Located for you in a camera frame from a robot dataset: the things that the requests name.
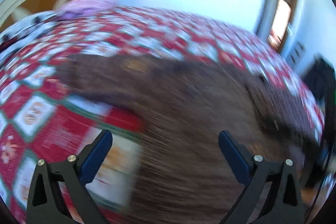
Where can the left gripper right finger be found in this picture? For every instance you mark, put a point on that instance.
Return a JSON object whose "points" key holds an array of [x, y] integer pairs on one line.
{"points": [[283, 203]]}

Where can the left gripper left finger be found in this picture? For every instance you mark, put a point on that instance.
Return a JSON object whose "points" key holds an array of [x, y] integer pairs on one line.
{"points": [[46, 203]]}

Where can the brown knitted sweater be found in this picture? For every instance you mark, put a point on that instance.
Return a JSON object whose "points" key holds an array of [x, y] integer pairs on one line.
{"points": [[184, 105]]}

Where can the red patchwork bedspread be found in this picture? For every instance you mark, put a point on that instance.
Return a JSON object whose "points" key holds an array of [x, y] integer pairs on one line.
{"points": [[41, 120]]}

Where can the pink pillow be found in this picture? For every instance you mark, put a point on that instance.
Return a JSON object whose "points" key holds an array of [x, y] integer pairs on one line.
{"points": [[79, 8]]}

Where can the wooden chair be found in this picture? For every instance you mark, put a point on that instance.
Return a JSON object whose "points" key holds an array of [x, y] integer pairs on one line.
{"points": [[296, 54]]}

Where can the white patterned pillow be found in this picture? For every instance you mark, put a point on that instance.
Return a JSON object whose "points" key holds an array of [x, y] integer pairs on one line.
{"points": [[28, 29]]}

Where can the open wooden door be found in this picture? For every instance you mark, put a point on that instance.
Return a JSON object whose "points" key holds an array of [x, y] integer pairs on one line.
{"points": [[275, 23]]}

